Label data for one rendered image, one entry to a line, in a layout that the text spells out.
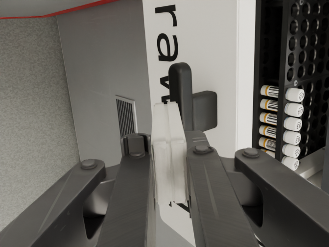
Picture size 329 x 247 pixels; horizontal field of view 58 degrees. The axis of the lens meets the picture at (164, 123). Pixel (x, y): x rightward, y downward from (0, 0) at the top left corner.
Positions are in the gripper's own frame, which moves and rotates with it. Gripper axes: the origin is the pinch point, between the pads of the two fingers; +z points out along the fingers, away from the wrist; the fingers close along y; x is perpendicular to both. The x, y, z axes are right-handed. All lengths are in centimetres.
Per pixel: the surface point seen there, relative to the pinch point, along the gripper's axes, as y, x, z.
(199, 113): 2.3, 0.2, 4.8
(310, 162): 17.7, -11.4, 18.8
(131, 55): -6.1, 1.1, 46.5
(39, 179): -47, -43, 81
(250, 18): 5.9, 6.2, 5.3
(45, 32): -38, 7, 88
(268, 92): 10.5, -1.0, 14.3
